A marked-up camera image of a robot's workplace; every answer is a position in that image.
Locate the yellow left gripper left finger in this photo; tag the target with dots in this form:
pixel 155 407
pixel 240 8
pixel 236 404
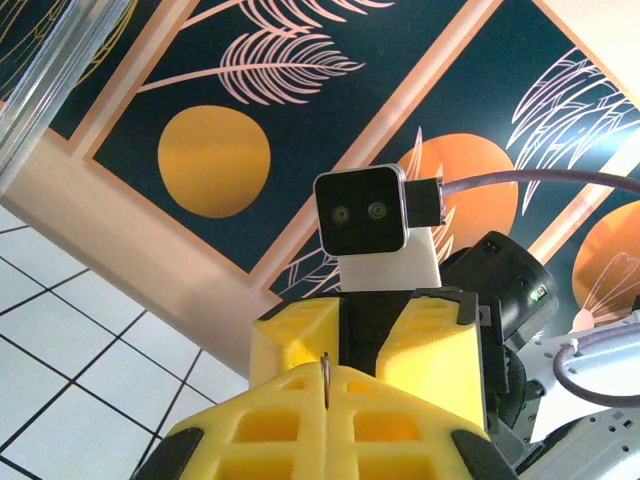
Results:
pixel 280 460

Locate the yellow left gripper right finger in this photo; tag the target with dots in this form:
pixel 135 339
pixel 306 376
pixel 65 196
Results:
pixel 380 460

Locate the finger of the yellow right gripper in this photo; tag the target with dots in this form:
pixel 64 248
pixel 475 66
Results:
pixel 435 370
pixel 280 350

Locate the thin silver keyring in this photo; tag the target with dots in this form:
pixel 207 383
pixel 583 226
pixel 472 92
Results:
pixel 326 385

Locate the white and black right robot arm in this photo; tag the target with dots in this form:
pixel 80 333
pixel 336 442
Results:
pixel 600 440

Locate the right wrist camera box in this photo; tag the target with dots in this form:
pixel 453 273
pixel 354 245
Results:
pixel 360 215

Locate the aluminium frame post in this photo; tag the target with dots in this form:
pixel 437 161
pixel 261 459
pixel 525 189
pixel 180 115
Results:
pixel 45 75

